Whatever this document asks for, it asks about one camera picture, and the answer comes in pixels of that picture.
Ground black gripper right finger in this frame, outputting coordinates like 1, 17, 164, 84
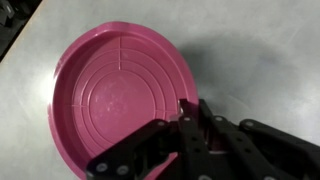
198, 98, 320, 180

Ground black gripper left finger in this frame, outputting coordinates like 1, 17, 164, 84
85, 98, 214, 180

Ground pink round plastic lid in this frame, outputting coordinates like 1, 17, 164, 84
47, 21, 200, 180

